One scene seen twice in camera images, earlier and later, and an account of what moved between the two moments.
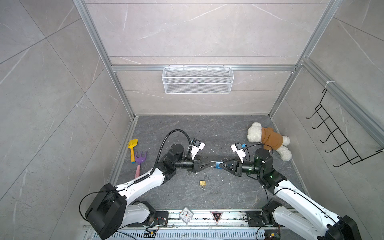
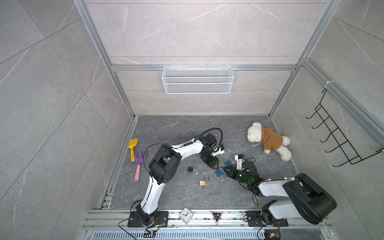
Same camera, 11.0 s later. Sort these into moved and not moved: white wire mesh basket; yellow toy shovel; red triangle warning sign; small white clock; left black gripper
Moved: left black gripper
Not moved: small white clock; red triangle warning sign; yellow toy shovel; white wire mesh basket
